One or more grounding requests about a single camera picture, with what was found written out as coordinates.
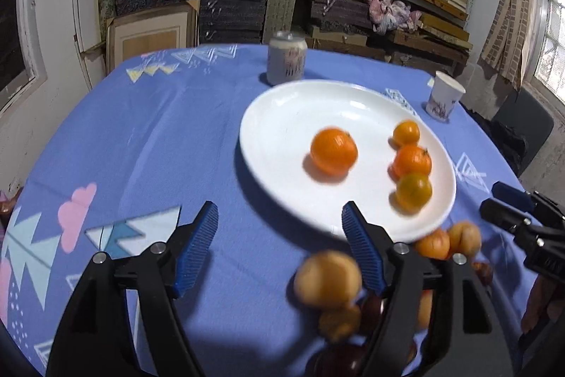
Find greenish orange tangerine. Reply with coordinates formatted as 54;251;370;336
394;173;433;213

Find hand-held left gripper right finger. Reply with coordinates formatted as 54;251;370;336
342;201;515;377

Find bright window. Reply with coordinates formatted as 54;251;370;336
532;0;565;104

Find brown brick-pattern curtain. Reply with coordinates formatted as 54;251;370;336
479;0;548;90

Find white framed window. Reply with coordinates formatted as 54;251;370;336
0;0;47;113

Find white paper cup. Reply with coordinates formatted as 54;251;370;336
426;71;466;122

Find small tan round fruit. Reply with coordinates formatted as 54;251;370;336
318;304;363;343

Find medium tan lumpy fruit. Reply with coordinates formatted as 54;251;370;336
447;222;483;258

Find pink crumpled cloth bundle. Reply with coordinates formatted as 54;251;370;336
366;0;422;34

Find white door panel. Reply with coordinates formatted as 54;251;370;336
73;0;109;90

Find small orange tangerine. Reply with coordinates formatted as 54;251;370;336
415;228;452;260
392;119;421;148
391;145;432;179

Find large tan round fruit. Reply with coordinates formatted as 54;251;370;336
293;251;363;309

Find person's right hand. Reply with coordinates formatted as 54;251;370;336
521;275;565;334

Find black chair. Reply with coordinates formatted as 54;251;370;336
461;88;554;179

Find large orange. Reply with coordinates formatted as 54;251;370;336
310;127;358;177

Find blue patterned tablecloth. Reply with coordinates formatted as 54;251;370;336
0;43;543;377

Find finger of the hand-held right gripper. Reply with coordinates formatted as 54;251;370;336
491;181;565;228
480;199;552;247

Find cardboard box with wooden panel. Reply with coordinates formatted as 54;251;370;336
106;0;200;73

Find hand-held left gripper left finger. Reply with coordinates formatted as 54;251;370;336
46;201;219;377

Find white round plate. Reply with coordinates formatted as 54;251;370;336
239;79;457;244

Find white drink can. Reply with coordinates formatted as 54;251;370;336
266;30;307;86

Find shiny brown fruit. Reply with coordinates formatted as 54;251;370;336
472;261;494;287

